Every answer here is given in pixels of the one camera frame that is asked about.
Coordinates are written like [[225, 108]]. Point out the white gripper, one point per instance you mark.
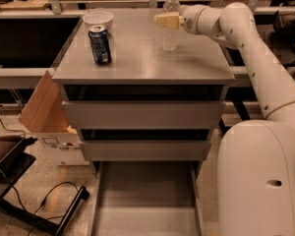
[[188, 20]]

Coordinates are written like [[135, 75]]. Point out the clear plastic water bottle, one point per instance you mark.
[[169, 35]]

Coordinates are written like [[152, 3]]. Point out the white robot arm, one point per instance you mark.
[[256, 158]]

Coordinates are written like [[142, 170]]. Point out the grey drawer cabinet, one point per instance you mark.
[[138, 59]]

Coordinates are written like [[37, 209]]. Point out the top grey drawer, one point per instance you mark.
[[143, 107]]

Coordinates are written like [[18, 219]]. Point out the middle grey drawer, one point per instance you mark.
[[145, 145]]

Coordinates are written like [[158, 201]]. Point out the open bottom grey drawer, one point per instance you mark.
[[146, 199]]

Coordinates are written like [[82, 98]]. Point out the blue soda can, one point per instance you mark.
[[98, 37]]

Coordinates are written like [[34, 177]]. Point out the white bowl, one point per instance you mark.
[[95, 18]]

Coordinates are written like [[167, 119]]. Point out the black table leg right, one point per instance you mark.
[[236, 107]]

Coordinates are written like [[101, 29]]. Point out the black office chair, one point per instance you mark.
[[284, 23]]

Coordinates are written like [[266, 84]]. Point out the cardboard box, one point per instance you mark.
[[45, 117]]

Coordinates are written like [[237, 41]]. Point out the black table stand left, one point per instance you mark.
[[47, 189]]

